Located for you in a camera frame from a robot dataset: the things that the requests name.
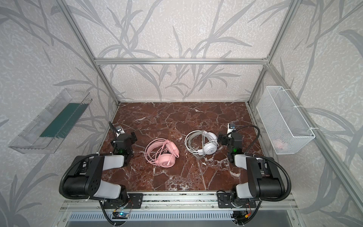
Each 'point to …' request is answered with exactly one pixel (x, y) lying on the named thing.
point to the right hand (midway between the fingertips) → (227, 128)
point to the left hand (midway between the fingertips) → (125, 129)
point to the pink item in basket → (279, 144)
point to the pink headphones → (163, 160)
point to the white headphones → (210, 142)
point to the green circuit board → (120, 215)
